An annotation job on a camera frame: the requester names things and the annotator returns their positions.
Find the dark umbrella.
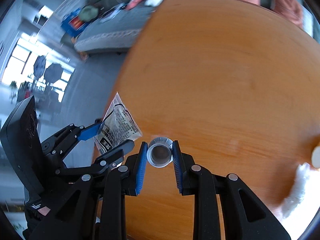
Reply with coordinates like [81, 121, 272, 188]
[33, 55, 46, 80]
[44, 63, 63, 83]

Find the white printed sachet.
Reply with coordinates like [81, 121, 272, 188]
[94, 93, 143, 155]

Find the blue snack bag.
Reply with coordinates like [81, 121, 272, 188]
[61, 8, 89, 37]

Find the clear round lid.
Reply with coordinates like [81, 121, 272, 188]
[311, 146, 320, 169]

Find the grey sofa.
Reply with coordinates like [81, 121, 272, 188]
[74, 0, 156, 54]

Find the green cap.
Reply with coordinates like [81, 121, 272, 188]
[78, 5, 99, 22]

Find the white crumpled tissue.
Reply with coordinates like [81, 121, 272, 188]
[276, 163, 319, 220]

